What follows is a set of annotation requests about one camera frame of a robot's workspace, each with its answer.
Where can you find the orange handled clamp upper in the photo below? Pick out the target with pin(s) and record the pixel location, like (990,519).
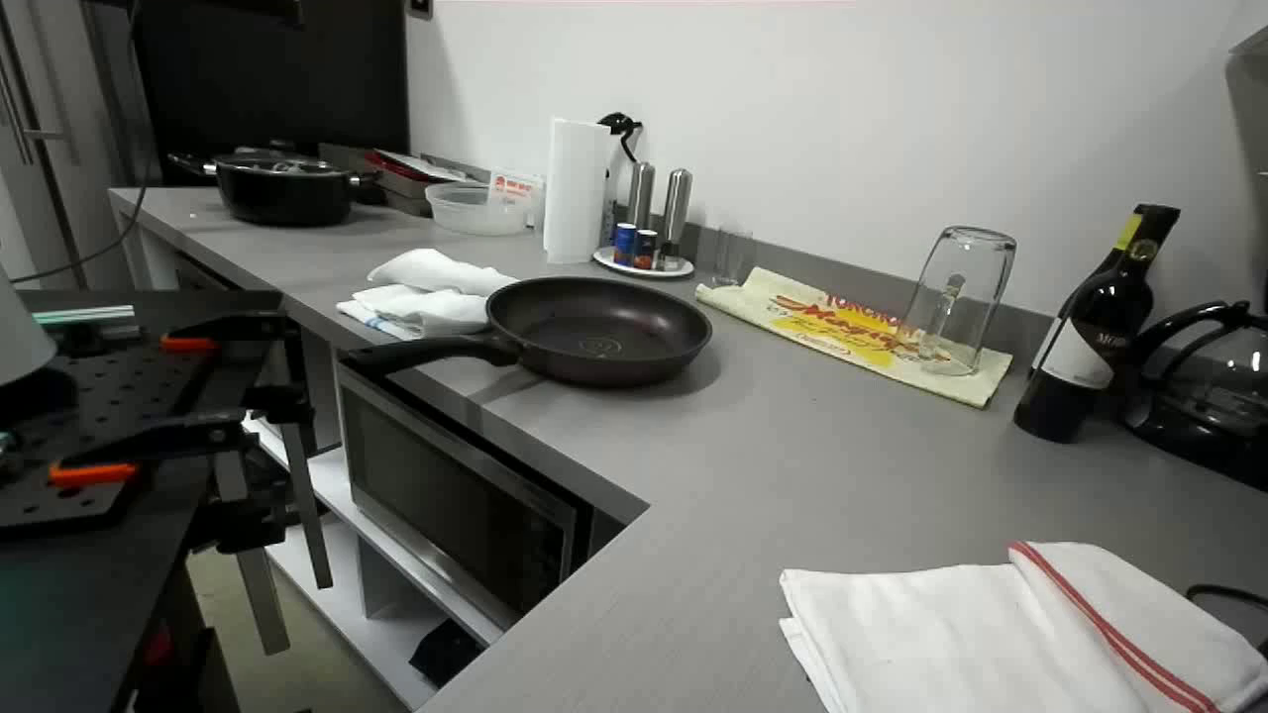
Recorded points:
(187,347)

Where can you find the red white box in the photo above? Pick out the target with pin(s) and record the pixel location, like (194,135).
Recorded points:
(518,190)

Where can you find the small blue spice jar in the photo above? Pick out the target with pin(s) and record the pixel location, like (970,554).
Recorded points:
(624,244)

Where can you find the stainless microwave oven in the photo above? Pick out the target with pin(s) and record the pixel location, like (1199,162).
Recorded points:
(492,528)

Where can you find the steel pepper shaker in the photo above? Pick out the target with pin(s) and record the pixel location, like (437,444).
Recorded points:
(677,207)

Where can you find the white round plate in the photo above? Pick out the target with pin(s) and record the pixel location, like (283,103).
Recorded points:
(643,267)

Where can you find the black frying pan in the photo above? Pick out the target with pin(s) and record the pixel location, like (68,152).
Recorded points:
(574,330)

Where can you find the white paper towel roll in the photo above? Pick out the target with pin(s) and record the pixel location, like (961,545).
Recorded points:
(577,190)

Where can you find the folded white blue cloth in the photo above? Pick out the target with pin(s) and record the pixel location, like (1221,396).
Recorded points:
(412,315)

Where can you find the black cooking pot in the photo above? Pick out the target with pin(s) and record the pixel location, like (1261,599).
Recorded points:
(283,189)

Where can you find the black perforated mounting board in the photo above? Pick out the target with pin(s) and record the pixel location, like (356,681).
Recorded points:
(114,395)

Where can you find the dark wine bottle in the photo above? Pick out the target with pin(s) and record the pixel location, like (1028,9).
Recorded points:
(1090,330)

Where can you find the clear plastic container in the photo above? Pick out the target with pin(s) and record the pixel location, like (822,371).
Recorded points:
(475,207)

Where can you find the upturned clear glass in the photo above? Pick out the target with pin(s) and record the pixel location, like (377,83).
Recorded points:
(957,300)

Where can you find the black glass coffee carafe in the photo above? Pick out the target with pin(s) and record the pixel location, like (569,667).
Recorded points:
(1199,387)

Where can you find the steel salt shaker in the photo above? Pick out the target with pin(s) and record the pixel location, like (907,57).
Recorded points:
(641,195)

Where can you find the white towel red stripe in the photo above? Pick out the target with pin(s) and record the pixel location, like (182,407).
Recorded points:
(1055,627)

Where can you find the orange handled clamp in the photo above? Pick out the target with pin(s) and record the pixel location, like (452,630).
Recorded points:
(88,471)
(187,347)

